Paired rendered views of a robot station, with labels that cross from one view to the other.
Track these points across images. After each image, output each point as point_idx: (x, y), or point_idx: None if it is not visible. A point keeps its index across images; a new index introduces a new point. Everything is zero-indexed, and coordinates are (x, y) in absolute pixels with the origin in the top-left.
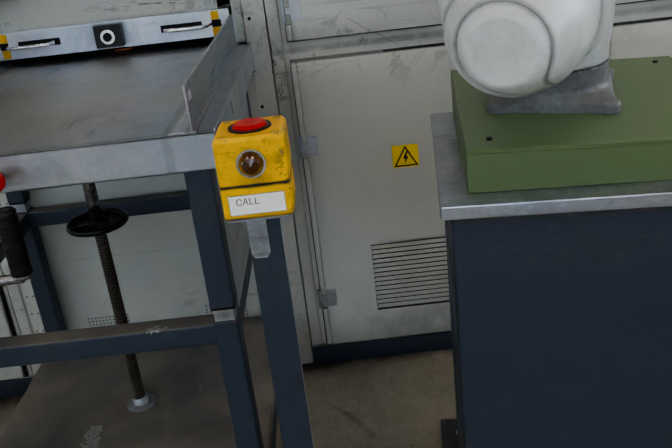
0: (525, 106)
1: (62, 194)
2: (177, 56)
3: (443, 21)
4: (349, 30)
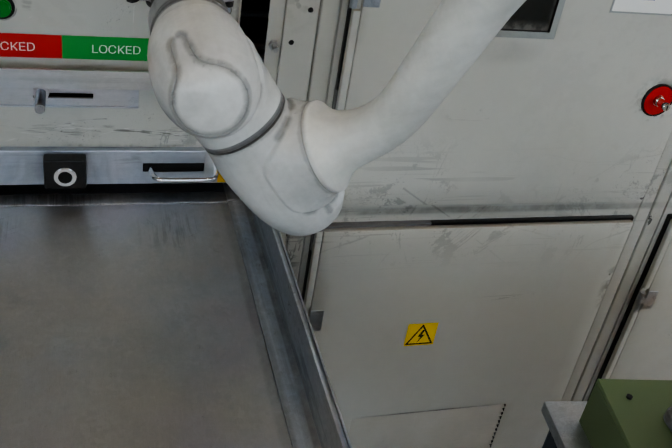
0: None
1: None
2: (175, 225)
3: None
4: (401, 201)
